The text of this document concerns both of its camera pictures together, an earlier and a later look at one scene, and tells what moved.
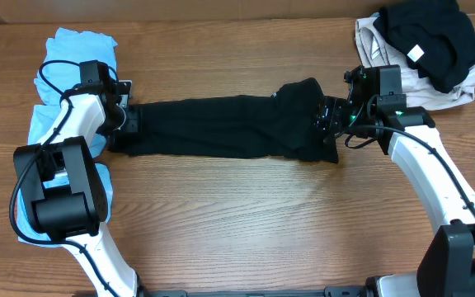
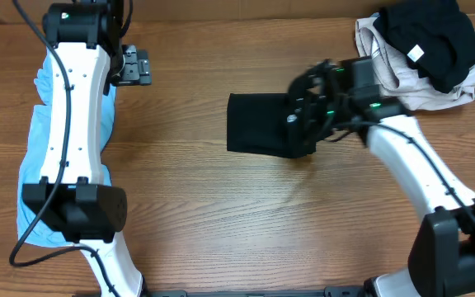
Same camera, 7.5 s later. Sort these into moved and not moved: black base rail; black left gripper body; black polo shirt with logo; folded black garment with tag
Moved: black left gripper body; black polo shirt with logo
Not moved: folded black garment with tag; black base rail
